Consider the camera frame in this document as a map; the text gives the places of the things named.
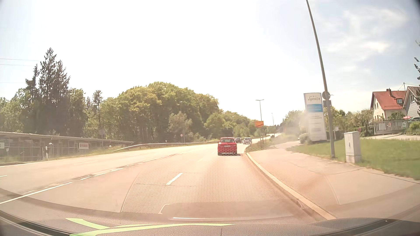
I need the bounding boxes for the red car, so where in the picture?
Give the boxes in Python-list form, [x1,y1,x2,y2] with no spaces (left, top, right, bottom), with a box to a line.
[217,137,238,156]

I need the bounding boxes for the grey asphalt road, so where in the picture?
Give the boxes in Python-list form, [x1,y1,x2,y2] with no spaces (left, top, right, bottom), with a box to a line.
[0,133,315,223]

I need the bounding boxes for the road markings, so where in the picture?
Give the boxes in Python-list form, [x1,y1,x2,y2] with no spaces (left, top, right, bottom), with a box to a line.
[0,148,210,220]

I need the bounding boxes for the wood of green trees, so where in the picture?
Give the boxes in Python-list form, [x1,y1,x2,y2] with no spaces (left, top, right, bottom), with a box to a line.
[0,48,268,143]

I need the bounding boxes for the white and blue sign pylon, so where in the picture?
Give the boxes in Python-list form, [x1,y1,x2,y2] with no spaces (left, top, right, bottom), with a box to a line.
[303,92,327,142]

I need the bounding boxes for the car's own bonnet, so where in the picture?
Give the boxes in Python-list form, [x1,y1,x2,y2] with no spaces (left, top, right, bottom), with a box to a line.
[0,210,420,236]

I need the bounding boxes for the grey paved pavement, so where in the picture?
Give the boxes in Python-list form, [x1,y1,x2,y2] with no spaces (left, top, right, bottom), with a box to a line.
[247,140,420,221]

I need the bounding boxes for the trees and bushes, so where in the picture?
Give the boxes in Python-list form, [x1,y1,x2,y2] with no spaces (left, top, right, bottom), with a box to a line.
[280,106,375,138]

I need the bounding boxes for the grey street cabinet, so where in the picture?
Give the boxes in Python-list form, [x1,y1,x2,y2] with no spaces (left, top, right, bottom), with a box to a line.
[343,131,362,164]

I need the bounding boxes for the long low shelter building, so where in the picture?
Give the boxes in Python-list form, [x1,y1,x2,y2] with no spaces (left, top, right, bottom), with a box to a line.
[0,131,134,163]

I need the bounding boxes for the grass verge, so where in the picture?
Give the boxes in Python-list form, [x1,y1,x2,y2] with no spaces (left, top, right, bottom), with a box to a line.
[287,138,420,180]

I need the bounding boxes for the house with red roof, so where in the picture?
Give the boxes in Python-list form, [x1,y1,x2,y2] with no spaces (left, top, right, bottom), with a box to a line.
[370,88,407,122]

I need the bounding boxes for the white picket fence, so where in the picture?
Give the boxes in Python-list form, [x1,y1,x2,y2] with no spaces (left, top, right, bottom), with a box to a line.
[373,119,413,135]

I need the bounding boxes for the grey house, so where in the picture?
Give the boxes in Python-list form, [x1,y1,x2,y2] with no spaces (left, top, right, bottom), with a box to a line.
[402,86,420,119]

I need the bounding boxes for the metal guard rail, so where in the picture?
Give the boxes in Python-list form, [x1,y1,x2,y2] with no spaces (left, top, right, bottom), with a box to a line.
[113,136,273,152]

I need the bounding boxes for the tall grey lamp post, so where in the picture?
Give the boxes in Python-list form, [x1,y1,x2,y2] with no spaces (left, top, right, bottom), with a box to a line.
[306,0,336,159]

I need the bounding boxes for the overhead wires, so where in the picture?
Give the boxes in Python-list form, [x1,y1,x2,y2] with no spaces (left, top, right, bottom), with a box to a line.
[0,58,38,84]

